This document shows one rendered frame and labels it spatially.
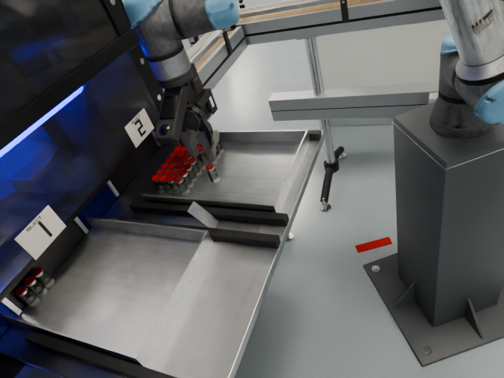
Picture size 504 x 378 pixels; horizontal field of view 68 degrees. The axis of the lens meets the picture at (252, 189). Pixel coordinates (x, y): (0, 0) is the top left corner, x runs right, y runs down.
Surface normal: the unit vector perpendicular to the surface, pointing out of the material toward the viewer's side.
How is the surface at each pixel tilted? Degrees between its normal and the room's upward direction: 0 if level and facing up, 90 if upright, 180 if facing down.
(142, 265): 0
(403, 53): 90
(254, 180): 0
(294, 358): 0
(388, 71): 90
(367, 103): 90
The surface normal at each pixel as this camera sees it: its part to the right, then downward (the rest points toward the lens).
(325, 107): -0.35, 0.68
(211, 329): -0.26, -0.73
